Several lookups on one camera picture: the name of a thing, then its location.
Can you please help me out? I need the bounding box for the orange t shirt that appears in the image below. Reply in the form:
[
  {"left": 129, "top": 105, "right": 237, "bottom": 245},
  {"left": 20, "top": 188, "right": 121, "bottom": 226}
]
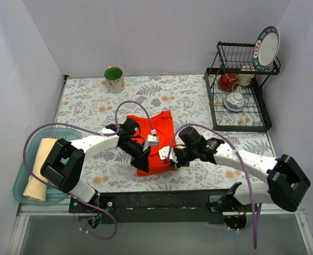
[{"left": 126, "top": 110, "right": 174, "bottom": 177}]

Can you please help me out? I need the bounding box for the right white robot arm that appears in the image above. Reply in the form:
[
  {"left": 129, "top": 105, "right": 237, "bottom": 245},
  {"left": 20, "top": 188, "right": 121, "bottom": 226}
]
[{"left": 159, "top": 125, "right": 311, "bottom": 212}]

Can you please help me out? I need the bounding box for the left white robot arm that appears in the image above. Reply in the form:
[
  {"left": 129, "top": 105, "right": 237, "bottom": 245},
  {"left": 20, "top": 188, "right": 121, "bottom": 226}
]
[{"left": 40, "top": 118, "right": 151, "bottom": 213}]

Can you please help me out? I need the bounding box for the floral tablecloth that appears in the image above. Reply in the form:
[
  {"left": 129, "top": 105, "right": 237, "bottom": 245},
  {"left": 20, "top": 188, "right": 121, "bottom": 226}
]
[{"left": 54, "top": 74, "right": 286, "bottom": 193}]

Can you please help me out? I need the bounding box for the floral green-inside mug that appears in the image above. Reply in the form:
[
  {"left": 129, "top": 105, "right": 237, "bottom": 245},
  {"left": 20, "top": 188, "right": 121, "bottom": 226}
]
[{"left": 104, "top": 67, "right": 125, "bottom": 94}]

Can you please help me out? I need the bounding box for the blue white porcelain bowl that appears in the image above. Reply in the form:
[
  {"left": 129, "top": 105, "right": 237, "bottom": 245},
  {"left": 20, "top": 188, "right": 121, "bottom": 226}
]
[{"left": 223, "top": 92, "right": 246, "bottom": 112}]

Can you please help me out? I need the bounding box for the red bowl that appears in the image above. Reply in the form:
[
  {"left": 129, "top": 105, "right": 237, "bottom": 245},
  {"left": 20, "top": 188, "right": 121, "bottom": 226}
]
[{"left": 218, "top": 73, "right": 239, "bottom": 92}]

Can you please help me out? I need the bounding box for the blue plastic tray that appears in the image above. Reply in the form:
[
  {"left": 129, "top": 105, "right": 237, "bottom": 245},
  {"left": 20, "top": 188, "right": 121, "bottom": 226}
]
[{"left": 13, "top": 127, "right": 82, "bottom": 206}]

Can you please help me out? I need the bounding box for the cream cup in rack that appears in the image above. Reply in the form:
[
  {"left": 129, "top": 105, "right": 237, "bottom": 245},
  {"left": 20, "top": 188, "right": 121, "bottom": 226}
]
[{"left": 237, "top": 65, "right": 256, "bottom": 87}]

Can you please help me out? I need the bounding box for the beige rolled cloth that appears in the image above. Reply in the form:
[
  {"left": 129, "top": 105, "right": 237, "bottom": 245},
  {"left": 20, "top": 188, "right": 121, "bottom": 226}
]
[{"left": 23, "top": 138, "right": 57, "bottom": 201}]

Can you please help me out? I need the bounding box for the white green-rimmed plate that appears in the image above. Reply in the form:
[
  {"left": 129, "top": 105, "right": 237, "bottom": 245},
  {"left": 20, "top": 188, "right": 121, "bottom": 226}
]
[{"left": 252, "top": 26, "right": 280, "bottom": 71}]

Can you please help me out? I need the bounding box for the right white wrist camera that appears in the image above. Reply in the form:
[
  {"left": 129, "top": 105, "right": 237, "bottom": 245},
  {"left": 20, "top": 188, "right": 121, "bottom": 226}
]
[{"left": 158, "top": 146, "right": 177, "bottom": 163}]

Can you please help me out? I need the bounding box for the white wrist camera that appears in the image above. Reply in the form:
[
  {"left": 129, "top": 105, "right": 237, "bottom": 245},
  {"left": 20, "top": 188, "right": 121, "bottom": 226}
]
[
  {"left": 143, "top": 134, "right": 159, "bottom": 150},
  {"left": 158, "top": 146, "right": 177, "bottom": 163}
]

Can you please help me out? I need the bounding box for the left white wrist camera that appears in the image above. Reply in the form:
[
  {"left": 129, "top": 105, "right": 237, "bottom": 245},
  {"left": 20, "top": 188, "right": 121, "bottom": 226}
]
[{"left": 143, "top": 134, "right": 159, "bottom": 150}]

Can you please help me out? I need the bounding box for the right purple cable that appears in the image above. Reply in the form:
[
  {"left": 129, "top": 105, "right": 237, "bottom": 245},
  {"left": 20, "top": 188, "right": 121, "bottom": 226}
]
[{"left": 165, "top": 124, "right": 263, "bottom": 250}]

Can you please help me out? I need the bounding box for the purple cable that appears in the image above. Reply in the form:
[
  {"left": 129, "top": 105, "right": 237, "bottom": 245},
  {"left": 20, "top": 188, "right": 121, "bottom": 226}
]
[
  {"left": 22, "top": 100, "right": 157, "bottom": 240},
  {"left": 165, "top": 124, "right": 263, "bottom": 250}
]

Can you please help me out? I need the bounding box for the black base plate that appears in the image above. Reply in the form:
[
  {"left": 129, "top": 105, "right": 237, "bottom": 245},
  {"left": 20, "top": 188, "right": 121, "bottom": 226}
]
[{"left": 68, "top": 189, "right": 259, "bottom": 225}]

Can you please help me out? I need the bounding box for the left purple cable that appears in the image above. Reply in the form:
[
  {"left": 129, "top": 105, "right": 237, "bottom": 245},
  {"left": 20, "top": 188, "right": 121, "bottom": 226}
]
[{"left": 22, "top": 100, "right": 157, "bottom": 240}]

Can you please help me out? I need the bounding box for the black wire dish rack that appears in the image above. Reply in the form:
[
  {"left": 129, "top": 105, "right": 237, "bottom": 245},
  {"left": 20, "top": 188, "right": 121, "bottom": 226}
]
[{"left": 204, "top": 41, "right": 281, "bottom": 132}]

